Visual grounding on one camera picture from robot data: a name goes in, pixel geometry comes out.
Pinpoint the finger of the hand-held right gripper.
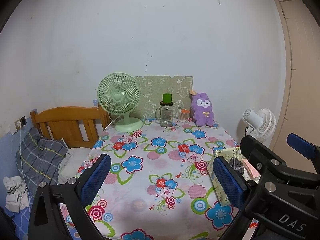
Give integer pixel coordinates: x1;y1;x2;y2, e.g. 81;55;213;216
287;133;320;173
239;135;288;181

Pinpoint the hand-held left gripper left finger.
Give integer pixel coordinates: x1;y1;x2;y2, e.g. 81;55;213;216
28;154;112;240

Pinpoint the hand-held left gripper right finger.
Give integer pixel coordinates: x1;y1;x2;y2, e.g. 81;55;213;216
212;156;257;240

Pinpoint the yellow printed storage box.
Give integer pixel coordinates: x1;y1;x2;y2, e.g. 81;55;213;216
207;146;262;207

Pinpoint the pink packet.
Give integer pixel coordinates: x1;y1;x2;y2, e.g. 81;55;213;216
242;159;260;178

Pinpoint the white standing fan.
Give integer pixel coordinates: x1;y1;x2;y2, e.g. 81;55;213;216
242;108;276;148

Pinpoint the floral tablecloth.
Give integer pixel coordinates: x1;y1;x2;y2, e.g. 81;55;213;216
59;117;259;240

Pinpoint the grey plaid pillow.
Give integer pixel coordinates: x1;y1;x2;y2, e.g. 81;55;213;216
15;127;68;188

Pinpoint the beige door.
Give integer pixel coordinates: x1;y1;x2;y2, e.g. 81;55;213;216
274;0;320;173

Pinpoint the purple plush bunny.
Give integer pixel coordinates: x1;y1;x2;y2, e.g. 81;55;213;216
189;90;216;127

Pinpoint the wooden bed headboard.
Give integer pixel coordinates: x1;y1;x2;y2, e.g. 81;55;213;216
30;106;112;149

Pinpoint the cotton swab jar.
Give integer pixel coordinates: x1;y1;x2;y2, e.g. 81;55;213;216
178;109;190;122

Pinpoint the crumpled white cloth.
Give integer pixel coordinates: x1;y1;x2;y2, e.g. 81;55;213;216
3;176;30;213

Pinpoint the green desk fan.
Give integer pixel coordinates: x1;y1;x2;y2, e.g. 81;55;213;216
97;72;144;132

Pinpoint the blue bed sheet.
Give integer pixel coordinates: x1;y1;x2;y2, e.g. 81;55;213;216
0;177;80;240

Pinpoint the glass jar mug green lid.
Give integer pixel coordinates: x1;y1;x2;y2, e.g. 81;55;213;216
155;93;175;128

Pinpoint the green patterned board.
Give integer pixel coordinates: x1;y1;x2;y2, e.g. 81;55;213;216
133;75;194;120

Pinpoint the white fan cord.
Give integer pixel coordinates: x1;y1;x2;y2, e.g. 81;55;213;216
103;119;118;132

